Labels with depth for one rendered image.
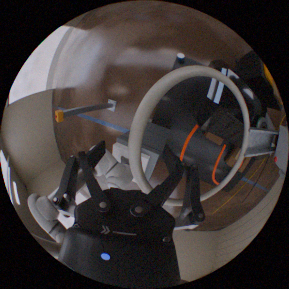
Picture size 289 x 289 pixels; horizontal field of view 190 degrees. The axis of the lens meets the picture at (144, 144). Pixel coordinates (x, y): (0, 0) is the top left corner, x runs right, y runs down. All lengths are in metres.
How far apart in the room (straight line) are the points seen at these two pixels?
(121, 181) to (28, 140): 6.15
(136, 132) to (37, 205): 0.55
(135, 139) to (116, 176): 0.48
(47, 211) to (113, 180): 0.48
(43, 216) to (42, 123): 5.92
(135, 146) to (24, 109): 6.05
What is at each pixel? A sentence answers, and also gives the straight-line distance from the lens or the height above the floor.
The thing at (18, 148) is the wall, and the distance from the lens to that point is 6.62.
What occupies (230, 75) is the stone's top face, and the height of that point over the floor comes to 0.80.
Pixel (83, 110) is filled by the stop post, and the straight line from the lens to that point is 1.38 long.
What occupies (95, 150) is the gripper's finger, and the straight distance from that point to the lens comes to 0.17.
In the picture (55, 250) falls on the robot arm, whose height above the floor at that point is 1.58.
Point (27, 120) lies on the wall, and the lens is 6.16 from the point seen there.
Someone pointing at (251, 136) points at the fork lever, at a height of 1.06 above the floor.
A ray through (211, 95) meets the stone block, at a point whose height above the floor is 0.75.
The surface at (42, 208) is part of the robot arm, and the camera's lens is 0.54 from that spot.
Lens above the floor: 1.42
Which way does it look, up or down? 58 degrees down
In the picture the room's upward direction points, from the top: 138 degrees counter-clockwise
